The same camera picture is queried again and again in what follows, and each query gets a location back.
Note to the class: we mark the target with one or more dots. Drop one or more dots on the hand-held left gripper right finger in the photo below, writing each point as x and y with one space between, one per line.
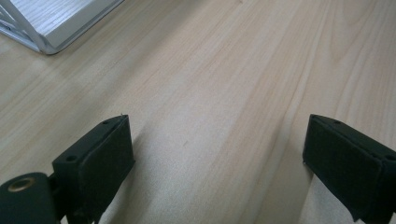
348 168

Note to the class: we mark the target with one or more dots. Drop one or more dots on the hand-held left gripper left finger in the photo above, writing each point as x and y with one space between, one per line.
99 161

